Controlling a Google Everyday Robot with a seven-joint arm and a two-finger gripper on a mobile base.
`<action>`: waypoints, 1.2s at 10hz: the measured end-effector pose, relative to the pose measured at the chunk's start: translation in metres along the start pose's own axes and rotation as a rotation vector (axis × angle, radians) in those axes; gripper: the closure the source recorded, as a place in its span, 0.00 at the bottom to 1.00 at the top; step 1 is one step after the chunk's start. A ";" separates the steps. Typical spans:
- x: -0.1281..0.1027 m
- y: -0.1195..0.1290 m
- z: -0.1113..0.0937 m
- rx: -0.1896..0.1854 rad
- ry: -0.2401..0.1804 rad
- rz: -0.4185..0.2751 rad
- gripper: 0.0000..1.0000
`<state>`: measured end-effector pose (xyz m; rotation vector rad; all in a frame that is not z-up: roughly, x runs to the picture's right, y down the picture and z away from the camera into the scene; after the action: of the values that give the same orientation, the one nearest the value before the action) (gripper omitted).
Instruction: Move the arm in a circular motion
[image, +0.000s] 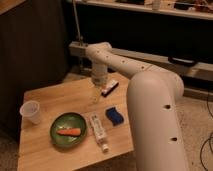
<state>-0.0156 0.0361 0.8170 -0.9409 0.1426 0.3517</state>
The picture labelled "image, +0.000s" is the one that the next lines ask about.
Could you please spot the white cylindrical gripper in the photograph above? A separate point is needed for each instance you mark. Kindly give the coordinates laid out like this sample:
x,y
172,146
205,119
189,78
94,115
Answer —
x,y
99,78

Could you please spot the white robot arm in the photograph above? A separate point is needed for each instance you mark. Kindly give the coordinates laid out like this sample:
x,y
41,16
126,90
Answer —
x,y
151,103

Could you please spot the blue sponge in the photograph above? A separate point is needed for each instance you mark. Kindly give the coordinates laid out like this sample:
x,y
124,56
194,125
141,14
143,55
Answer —
x,y
114,116

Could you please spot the small wooden table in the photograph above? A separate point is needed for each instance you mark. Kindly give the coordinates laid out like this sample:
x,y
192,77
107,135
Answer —
x,y
38,153

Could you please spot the green round plate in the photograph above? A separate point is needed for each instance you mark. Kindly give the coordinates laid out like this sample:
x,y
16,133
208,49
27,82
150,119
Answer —
x,y
66,121

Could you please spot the white toothpaste tube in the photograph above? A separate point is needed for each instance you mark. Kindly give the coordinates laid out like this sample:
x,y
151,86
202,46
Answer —
x,y
99,132

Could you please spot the orange carrot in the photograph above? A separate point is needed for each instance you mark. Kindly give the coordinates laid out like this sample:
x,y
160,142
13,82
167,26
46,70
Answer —
x,y
69,132

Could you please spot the clear plastic cup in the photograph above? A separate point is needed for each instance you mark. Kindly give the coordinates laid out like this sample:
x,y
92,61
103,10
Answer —
x,y
31,111

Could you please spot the metal stand pole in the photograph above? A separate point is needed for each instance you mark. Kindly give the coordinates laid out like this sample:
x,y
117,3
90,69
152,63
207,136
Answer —
x,y
77,23

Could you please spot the long grey case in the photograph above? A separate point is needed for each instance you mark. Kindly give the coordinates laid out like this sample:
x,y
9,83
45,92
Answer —
x,y
103,52

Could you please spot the cluttered white shelf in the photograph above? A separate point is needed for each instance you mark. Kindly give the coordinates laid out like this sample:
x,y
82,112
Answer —
x,y
150,6

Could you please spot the black case handle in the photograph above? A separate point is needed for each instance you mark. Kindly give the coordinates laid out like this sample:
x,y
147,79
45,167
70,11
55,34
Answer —
x,y
186,63

